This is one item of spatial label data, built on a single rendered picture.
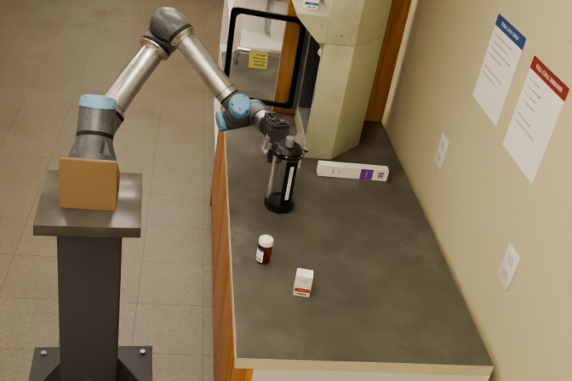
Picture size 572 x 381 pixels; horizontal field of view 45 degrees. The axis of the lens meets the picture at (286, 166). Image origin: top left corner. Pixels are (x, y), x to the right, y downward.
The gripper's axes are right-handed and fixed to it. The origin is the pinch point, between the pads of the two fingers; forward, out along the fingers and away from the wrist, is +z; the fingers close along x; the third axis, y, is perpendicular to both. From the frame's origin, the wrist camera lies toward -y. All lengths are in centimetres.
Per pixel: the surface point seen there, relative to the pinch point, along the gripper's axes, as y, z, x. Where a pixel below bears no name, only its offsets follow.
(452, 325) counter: -25, 63, 30
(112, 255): -36, -5, -55
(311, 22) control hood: 36.3, -28.7, 15.3
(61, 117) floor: -96, -253, -50
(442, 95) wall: 17, -6, 60
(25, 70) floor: -90, -329, -69
